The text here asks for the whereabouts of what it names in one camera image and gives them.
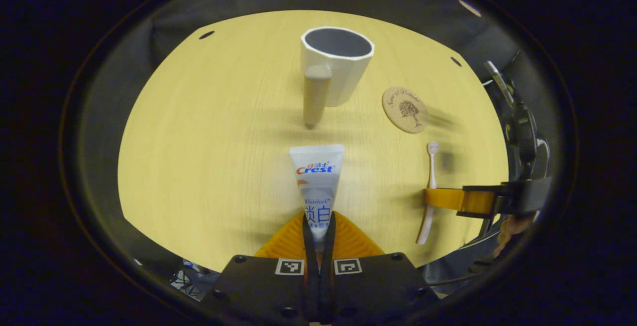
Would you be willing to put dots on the white toothpaste tube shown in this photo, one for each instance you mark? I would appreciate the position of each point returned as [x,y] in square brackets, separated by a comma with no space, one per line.
[317,181]

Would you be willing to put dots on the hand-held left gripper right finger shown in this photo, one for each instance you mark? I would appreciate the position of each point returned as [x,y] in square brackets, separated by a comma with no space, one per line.
[327,278]

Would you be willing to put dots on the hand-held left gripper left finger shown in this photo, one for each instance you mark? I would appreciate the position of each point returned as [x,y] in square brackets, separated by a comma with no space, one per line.
[311,276]

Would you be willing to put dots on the round wooden coaster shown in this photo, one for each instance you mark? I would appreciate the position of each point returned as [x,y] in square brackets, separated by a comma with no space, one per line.
[404,109]

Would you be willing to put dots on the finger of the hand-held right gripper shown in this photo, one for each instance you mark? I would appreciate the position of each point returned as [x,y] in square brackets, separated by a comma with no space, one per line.
[448,198]

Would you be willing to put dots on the light wooden desktop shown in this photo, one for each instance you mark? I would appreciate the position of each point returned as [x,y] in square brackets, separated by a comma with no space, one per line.
[199,157]

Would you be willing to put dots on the pale pink toothbrush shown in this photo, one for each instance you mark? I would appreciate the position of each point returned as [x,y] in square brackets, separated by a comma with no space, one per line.
[432,166]

